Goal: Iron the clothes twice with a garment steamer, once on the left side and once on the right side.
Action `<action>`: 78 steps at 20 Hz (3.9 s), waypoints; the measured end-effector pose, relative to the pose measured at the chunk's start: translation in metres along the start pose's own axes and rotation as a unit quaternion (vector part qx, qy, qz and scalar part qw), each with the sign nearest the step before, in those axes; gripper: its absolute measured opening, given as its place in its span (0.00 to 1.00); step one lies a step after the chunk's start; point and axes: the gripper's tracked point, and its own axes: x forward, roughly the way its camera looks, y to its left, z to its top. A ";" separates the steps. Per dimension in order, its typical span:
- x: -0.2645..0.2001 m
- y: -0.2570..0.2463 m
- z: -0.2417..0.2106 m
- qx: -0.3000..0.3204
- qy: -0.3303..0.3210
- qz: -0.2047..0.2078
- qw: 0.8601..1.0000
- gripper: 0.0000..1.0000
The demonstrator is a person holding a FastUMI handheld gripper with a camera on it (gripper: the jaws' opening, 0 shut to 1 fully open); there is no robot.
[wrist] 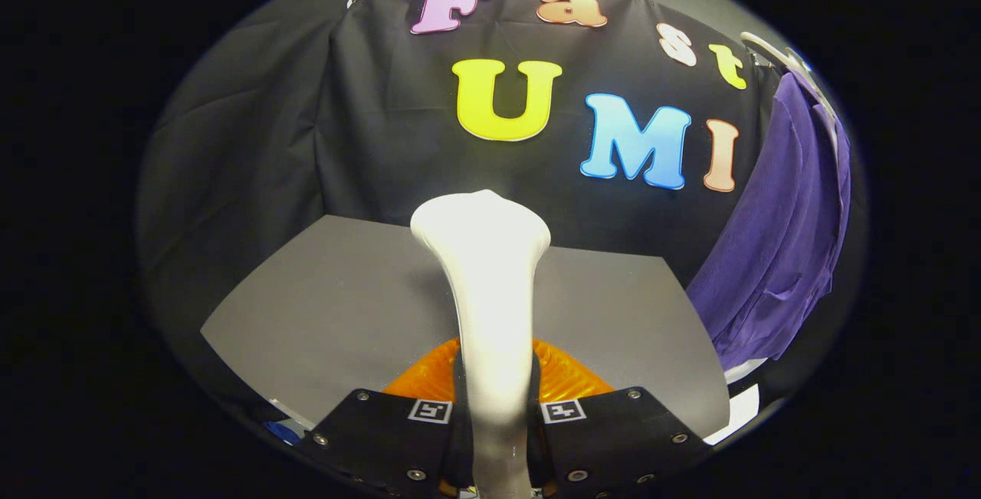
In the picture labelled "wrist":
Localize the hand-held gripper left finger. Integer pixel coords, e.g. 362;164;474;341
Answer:
295;338;474;499

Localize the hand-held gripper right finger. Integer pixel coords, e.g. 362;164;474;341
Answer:
527;338;714;499

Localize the white garment steamer head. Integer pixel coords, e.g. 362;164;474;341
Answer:
410;189;553;499

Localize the purple corduroy jacket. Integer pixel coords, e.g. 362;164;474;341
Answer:
686;70;853;371

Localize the white paper sheet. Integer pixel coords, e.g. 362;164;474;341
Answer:
704;384;761;446

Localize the grey cabinet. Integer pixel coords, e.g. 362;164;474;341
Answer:
201;214;730;438

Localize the black backdrop cloth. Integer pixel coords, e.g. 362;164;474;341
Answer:
314;0;783;285

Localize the black quilted curtain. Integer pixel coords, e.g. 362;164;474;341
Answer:
136;0;361;408

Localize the white plastic hanger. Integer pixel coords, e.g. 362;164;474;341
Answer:
740;31;840;132

